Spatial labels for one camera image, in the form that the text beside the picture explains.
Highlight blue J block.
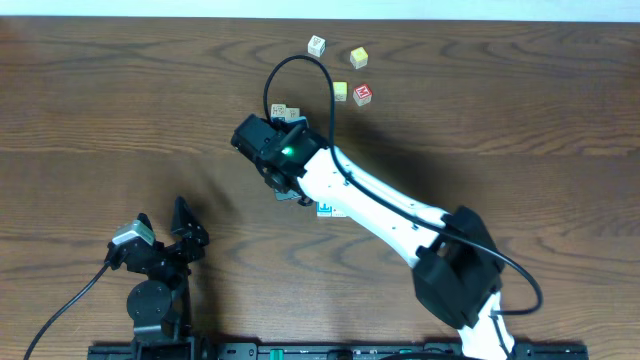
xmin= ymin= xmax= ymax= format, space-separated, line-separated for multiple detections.
xmin=316 ymin=202 xmax=333 ymax=217

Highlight white block red dots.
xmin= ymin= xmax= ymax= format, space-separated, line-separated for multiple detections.
xmin=332 ymin=207 xmax=347 ymax=218

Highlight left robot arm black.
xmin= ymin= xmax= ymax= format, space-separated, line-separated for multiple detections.
xmin=105 ymin=196 xmax=210 ymax=344

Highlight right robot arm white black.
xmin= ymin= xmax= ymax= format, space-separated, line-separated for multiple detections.
xmin=231 ymin=115 xmax=515 ymax=359

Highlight white block black text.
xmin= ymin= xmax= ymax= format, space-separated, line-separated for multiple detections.
xmin=285 ymin=107 xmax=300 ymax=121

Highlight white block blue picture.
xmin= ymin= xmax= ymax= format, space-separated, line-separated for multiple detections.
xmin=270 ymin=103 xmax=287 ymax=121

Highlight yellow-green block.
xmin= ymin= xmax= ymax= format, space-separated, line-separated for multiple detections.
xmin=333 ymin=82 xmax=348 ymax=102

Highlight red M block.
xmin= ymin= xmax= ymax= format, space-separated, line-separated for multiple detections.
xmin=353 ymin=84 xmax=373 ymax=106

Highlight white block top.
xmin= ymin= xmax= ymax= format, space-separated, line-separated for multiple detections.
xmin=307 ymin=35 xmax=326 ymax=57

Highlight yellow block top right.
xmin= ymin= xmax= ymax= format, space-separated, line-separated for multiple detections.
xmin=350 ymin=47 xmax=369 ymax=69

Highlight left camera cable black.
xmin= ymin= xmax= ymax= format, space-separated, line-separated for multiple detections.
xmin=23 ymin=262 xmax=110 ymax=360

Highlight camera cable black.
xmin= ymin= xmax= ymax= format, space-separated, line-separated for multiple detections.
xmin=23 ymin=262 xmax=110 ymax=360
xmin=262 ymin=54 xmax=545 ymax=317

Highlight right camera cable black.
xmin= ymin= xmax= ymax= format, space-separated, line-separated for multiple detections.
xmin=262 ymin=54 xmax=545 ymax=317

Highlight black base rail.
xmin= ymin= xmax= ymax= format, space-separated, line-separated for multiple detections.
xmin=87 ymin=341 xmax=590 ymax=360

